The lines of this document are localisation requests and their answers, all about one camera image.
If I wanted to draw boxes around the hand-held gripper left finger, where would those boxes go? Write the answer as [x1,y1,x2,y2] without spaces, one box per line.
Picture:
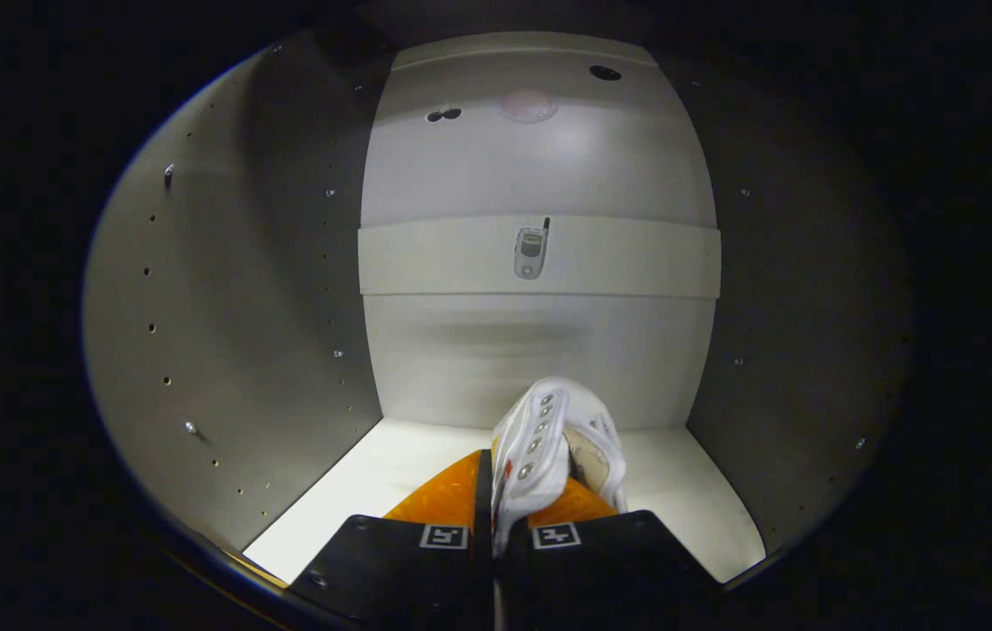
[290,449,497,631]

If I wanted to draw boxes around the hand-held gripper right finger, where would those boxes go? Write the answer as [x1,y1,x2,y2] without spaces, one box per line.
[494,476,722,631]

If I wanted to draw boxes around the white shoe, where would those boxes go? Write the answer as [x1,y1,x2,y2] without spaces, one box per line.
[490,377,628,562]

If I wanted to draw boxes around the dark grey shoe cabinet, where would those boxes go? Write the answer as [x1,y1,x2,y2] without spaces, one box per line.
[82,31,911,606]

